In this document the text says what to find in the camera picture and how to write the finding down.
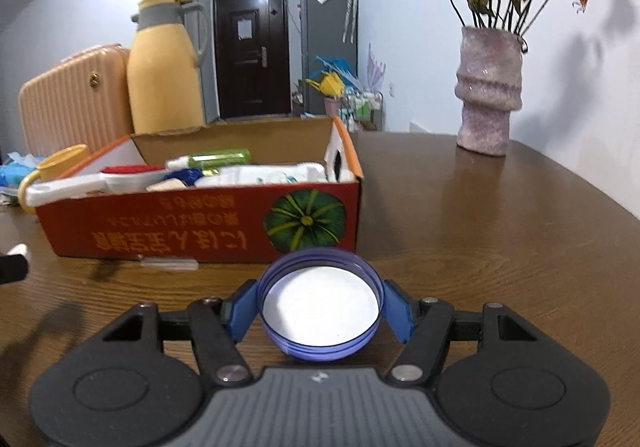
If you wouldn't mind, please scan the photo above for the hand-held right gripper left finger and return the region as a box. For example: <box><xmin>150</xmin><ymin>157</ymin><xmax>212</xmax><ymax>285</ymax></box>
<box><xmin>101</xmin><ymin>279</ymin><xmax>262</xmax><ymax>385</ymax></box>

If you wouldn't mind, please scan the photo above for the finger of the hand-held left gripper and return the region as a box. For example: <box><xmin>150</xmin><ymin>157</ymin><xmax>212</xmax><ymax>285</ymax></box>
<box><xmin>0</xmin><ymin>253</ymin><xmax>29</xmax><ymax>284</ymax></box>

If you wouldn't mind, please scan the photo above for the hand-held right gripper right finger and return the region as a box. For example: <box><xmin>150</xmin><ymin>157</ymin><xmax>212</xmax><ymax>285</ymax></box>
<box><xmin>382</xmin><ymin>279</ymin><xmax>542</xmax><ymax>387</ymax></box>

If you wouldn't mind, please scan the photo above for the blue round jar lid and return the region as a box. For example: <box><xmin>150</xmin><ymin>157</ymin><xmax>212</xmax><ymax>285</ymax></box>
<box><xmin>256</xmin><ymin>248</ymin><xmax>385</xmax><ymax>362</ymax></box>

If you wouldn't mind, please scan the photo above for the orange printed cardboard box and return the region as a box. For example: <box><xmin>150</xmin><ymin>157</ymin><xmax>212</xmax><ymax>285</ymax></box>
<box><xmin>36</xmin><ymin>116</ymin><xmax>364</xmax><ymax>264</ymax></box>

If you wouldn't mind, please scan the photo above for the red and white lint brush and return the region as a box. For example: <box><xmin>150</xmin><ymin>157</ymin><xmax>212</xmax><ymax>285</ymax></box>
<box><xmin>25</xmin><ymin>165</ymin><xmax>168</xmax><ymax>208</ymax></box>

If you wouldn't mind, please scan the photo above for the white plastic container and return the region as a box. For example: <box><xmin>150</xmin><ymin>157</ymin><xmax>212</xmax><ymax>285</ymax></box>
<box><xmin>195</xmin><ymin>162</ymin><xmax>328</xmax><ymax>188</ymax></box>

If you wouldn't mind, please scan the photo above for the blue-purple plastic piece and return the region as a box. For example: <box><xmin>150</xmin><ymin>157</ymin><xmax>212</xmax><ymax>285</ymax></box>
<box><xmin>167</xmin><ymin>168</ymin><xmax>203</xmax><ymax>188</ymax></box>

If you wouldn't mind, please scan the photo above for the green liquid bottle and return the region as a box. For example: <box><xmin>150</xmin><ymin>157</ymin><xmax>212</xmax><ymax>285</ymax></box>
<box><xmin>166</xmin><ymin>148</ymin><xmax>252</xmax><ymax>175</ymax></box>

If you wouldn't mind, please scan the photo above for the clear plastic tube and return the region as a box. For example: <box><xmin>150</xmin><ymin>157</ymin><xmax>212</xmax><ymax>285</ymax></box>
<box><xmin>140</xmin><ymin>256</ymin><xmax>201</xmax><ymax>271</ymax></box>

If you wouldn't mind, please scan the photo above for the blue tissue pack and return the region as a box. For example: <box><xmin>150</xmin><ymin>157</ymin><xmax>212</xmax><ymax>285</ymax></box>
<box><xmin>0</xmin><ymin>152</ymin><xmax>46</xmax><ymax>208</ymax></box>

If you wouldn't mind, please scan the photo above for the yellow ceramic mug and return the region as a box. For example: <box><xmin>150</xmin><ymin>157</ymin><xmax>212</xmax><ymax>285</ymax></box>
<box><xmin>18</xmin><ymin>144</ymin><xmax>91</xmax><ymax>214</ymax></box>

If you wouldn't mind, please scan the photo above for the pink ribbed suitcase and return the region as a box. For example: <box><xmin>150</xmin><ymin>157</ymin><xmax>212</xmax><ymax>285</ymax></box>
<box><xmin>18</xmin><ymin>44</ymin><xmax>132</xmax><ymax>160</ymax></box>

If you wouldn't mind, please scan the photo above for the pink textured vase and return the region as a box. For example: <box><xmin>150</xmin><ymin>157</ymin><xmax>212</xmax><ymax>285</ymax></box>
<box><xmin>455</xmin><ymin>26</ymin><xmax>524</xmax><ymax>158</ymax></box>

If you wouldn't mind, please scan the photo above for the yellow plastic toy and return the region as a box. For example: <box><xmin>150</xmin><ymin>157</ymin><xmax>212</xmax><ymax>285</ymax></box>
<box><xmin>306</xmin><ymin>72</ymin><xmax>346</xmax><ymax>98</ymax></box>

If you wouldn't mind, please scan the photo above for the yellow thermos jug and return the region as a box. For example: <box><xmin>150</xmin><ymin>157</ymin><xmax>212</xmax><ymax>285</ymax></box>
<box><xmin>126</xmin><ymin>0</ymin><xmax>210</xmax><ymax>135</ymax></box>

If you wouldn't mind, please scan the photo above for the blue plastic item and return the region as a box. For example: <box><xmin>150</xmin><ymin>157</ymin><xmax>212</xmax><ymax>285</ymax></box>
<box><xmin>315</xmin><ymin>56</ymin><xmax>359</xmax><ymax>88</ymax></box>

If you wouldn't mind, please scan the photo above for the dark brown door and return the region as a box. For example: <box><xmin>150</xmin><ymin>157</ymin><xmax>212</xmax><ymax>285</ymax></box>
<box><xmin>213</xmin><ymin>0</ymin><xmax>291</xmax><ymax>120</ymax></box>

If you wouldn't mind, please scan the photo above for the grey refrigerator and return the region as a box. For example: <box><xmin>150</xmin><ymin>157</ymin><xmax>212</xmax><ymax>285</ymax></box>
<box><xmin>300</xmin><ymin>0</ymin><xmax>359</xmax><ymax>116</ymax></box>

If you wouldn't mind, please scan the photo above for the folded umbrella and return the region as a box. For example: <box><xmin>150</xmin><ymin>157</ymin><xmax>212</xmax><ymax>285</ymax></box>
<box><xmin>342</xmin><ymin>0</ymin><xmax>359</xmax><ymax>44</ymax></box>

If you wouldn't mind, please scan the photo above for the wire rack with bottles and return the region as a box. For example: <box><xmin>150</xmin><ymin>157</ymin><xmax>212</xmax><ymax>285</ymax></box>
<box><xmin>342</xmin><ymin>92</ymin><xmax>384</xmax><ymax>132</ymax></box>

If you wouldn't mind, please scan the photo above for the purple wall sticker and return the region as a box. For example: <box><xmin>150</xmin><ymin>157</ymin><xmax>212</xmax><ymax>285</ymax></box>
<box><xmin>367</xmin><ymin>44</ymin><xmax>387</xmax><ymax>88</ymax></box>

